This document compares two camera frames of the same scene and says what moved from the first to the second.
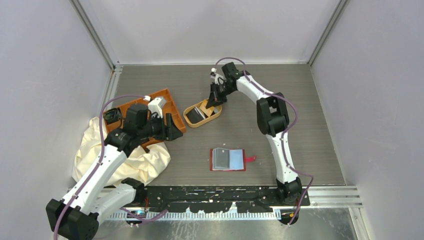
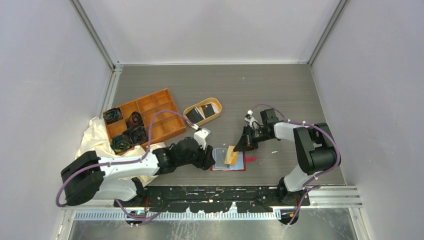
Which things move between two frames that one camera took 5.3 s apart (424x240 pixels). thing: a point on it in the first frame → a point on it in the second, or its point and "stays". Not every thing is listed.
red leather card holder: [229, 159] stays
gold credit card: [207, 111] → [231, 157]
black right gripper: [212, 101] → [246, 142]
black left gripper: [170, 131] → [206, 159]
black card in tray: [194, 116] stays
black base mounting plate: [213, 199] stays
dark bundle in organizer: [112, 115] stays
